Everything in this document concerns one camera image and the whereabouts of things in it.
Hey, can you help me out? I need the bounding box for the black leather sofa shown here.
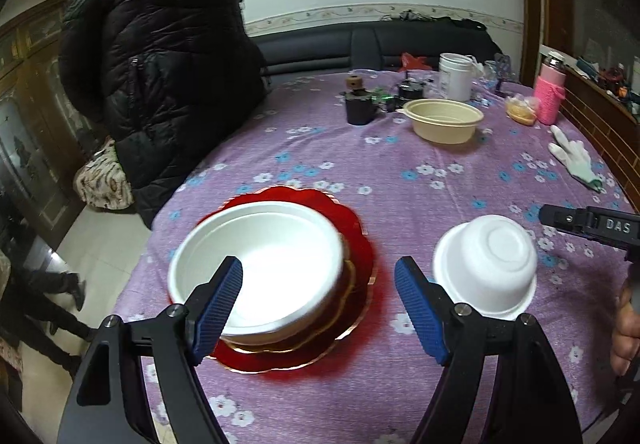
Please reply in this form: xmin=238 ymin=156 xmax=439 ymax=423
xmin=254 ymin=17 xmax=501 ymax=77

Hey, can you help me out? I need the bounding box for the wooden side cabinet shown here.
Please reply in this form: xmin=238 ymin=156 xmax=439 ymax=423
xmin=537 ymin=48 xmax=639 ymax=210

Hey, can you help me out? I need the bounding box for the green wrapped item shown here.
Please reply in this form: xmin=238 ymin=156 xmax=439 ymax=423
xmin=372 ymin=88 xmax=398 ymax=112

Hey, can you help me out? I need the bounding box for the white plastic jar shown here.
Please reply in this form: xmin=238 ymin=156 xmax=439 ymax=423
xmin=438 ymin=53 xmax=476 ymax=102

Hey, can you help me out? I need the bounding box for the large red gold-rimmed plate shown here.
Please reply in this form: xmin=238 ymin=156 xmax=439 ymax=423
xmin=167 ymin=186 xmax=376 ymax=374

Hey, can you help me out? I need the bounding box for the white work glove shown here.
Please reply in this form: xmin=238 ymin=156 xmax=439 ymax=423
xmin=548 ymin=126 xmax=603 ymax=193

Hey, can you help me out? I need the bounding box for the black motor device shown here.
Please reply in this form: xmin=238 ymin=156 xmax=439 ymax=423
xmin=397 ymin=79 xmax=427 ymax=100

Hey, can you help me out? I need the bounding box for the small white foam bowl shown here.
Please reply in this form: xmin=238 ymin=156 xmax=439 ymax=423
xmin=432 ymin=214 xmax=537 ymax=320

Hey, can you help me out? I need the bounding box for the wooden glass door cabinet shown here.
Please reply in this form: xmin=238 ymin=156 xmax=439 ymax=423
xmin=1 ymin=0 xmax=104 ymax=248

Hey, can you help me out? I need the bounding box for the large white foam bowl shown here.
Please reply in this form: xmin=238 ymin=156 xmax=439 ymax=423
xmin=167 ymin=200 xmax=345 ymax=346

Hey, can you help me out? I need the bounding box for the red plastic bag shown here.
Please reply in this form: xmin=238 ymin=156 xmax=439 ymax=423
xmin=398 ymin=52 xmax=433 ymax=72

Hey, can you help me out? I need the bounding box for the bagged bread snack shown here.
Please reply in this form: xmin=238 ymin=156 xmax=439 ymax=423
xmin=504 ymin=94 xmax=539 ymax=126

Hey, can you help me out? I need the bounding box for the pink sleeved thermos bottle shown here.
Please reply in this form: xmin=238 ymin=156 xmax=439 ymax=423
xmin=534 ymin=51 xmax=566 ymax=126

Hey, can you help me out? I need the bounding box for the purple floral tablecloth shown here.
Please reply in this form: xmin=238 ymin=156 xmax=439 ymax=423
xmin=115 ymin=74 xmax=639 ymax=443

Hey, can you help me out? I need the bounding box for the black cylinder with wooden knob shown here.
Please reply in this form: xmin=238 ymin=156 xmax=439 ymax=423
xmin=344 ymin=76 xmax=378 ymax=126

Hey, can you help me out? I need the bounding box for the person in black jacket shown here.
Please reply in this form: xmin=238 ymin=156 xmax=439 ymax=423
xmin=58 ymin=0 xmax=267 ymax=225

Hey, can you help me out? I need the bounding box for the patterned cushion stool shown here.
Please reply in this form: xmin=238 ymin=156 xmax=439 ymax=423
xmin=73 ymin=138 xmax=134 ymax=211

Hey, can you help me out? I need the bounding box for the operator hand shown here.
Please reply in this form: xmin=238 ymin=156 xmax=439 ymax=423
xmin=611 ymin=264 xmax=640 ymax=376

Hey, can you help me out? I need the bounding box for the cream plastic bowl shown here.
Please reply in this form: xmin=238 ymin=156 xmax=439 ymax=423
xmin=397 ymin=98 xmax=484 ymax=145

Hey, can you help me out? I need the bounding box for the red flower plate with sticker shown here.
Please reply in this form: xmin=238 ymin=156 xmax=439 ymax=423
xmin=224 ymin=260 xmax=357 ymax=354

